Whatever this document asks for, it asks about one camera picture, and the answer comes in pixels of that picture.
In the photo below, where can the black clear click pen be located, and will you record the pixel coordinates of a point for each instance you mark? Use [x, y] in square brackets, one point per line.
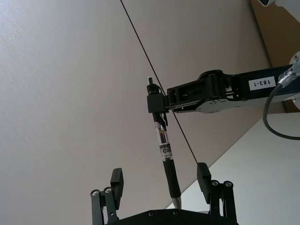
[167, 161]

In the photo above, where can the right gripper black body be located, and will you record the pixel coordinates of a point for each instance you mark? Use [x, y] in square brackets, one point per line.
[239, 96]

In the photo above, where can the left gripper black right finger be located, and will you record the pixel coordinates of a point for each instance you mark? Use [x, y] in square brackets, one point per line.
[204, 180]

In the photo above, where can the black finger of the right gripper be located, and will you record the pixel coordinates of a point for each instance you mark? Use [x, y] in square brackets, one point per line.
[187, 92]
[185, 109]

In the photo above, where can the brown board panel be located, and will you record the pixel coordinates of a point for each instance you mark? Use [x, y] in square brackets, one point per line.
[281, 32]

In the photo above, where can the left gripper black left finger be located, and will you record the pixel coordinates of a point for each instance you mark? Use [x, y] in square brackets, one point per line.
[116, 187]

